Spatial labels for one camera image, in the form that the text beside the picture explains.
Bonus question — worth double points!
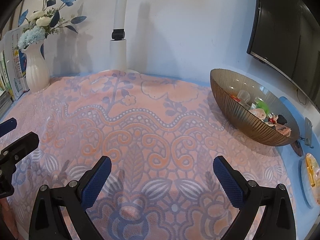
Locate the pink floral table cloth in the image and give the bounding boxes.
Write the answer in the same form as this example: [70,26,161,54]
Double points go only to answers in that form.
[1,72,291,239]

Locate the grey wall socket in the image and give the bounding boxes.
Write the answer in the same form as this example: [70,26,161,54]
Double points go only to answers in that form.
[304,118,313,148]

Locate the white ribbed vase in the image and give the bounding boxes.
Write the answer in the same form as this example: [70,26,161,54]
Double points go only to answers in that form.
[22,41,50,94]

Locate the small pink carton box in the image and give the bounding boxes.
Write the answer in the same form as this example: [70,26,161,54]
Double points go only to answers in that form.
[275,125,291,137]

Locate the brown glass bowl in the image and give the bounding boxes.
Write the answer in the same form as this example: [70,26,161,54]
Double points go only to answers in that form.
[210,69,300,146]

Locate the black haired doll figure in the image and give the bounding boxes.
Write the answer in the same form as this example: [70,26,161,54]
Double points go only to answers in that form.
[268,114,287,125]

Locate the white lamp stand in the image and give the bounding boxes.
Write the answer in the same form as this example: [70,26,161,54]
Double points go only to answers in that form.
[110,0,138,73]

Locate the stack of books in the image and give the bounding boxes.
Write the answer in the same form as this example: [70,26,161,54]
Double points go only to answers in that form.
[0,27,30,116]

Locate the green toy frog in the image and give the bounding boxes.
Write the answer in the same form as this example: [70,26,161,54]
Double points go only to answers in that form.
[254,98,270,115]

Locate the black television screen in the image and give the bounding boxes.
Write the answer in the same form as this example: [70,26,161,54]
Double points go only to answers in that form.
[247,0,319,107]

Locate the yellow item on plate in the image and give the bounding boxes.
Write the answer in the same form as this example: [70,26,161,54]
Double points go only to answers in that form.
[306,153,319,187]

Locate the blue white artificial flowers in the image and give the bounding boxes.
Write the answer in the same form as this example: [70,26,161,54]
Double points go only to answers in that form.
[17,0,87,50]

